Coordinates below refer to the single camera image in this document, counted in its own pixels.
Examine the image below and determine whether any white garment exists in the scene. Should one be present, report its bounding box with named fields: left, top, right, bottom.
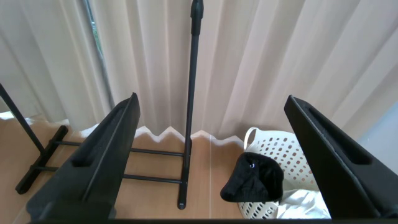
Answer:
left=275, top=188, right=332, bottom=220

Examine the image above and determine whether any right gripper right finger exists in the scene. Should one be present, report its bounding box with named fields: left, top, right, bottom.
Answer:
left=284, top=95, right=398, bottom=220

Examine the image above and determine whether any black clothes rack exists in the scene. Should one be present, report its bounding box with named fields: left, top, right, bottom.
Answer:
left=0, top=0, right=205, bottom=210

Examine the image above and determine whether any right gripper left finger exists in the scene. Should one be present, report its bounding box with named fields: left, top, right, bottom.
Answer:
left=26, top=92, right=141, bottom=220

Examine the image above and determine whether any black garment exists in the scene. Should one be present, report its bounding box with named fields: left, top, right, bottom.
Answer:
left=220, top=151, right=285, bottom=203

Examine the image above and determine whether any white laundry basket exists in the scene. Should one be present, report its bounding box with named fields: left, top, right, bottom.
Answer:
left=238, top=126, right=323, bottom=220

